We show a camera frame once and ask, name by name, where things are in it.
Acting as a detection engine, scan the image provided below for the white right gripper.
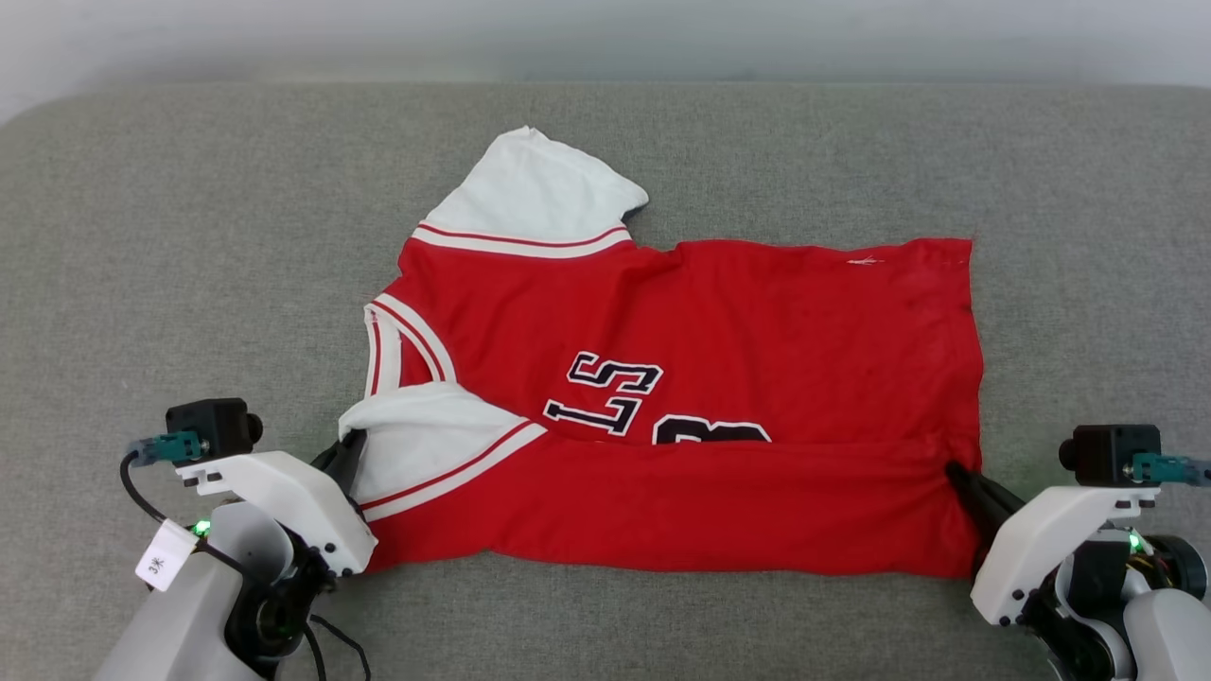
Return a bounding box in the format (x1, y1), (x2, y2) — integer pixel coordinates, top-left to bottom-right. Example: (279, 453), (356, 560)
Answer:
(946, 461), (1163, 628)

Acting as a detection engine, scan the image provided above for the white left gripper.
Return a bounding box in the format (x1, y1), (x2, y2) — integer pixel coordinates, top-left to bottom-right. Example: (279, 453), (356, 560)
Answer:
(176, 428), (379, 579)

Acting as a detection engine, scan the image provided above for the red and white basketball jersey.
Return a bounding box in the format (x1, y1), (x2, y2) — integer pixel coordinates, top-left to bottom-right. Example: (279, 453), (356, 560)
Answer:
(339, 126), (985, 580)

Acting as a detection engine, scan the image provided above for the white paper label tag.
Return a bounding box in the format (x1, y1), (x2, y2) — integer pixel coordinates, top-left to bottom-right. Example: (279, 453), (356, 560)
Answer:
(135, 518), (200, 593)

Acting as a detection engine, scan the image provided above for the teal left camera connector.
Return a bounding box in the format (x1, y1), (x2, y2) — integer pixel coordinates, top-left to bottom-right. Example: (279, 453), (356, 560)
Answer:
(128, 431), (209, 468)

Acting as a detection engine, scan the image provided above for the teal camera connector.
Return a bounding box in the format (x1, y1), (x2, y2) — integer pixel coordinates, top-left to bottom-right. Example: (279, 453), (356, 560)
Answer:
(1124, 452), (1211, 488)
(128, 431), (209, 468)

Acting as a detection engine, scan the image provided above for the teal right camera connector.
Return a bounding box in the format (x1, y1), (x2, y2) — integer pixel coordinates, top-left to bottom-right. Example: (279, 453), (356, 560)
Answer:
(1124, 452), (1211, 488)

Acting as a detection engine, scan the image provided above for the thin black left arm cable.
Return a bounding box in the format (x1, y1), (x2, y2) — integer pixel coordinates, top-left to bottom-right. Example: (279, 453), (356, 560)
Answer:
(119, 450), (171, 527)
(301, 613), (372, 681)

